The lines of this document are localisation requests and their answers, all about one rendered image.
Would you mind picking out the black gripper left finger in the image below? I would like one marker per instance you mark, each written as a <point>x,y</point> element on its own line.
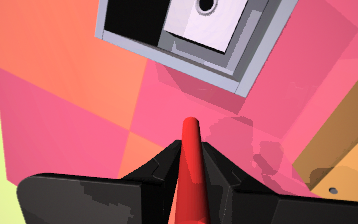
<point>144,196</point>

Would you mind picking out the red peg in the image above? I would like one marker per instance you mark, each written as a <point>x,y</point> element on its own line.
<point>192,206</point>

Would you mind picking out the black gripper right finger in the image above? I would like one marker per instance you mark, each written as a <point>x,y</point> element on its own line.
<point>235,197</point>

